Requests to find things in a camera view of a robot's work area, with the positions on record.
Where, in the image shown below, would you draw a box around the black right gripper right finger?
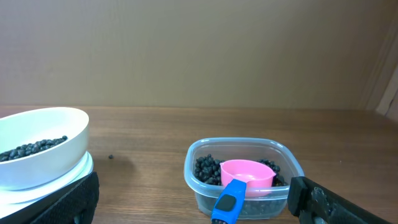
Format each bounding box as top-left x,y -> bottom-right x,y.
287,176 -> 389,224

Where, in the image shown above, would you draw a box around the white digital kitchen scale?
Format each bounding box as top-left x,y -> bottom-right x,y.
1,151 -> 94,218

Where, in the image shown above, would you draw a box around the black beans in container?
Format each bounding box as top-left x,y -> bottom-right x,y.
194,154 -> 287,188

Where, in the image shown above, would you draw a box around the clear plastic bean container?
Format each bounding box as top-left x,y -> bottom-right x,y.
184,138 -> 304,220

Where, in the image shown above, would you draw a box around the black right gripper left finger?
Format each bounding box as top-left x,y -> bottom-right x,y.
1,172 -> 100,224

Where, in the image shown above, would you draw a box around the pink scoop blue handle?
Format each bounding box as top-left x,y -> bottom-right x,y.
211,159 -> 276,224

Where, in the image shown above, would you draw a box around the black beans in bowl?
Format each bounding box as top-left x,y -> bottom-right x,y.
1,136 -> 68,162

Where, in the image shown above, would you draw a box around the cream white bowl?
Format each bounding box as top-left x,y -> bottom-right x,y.
1,107 -> 90,190

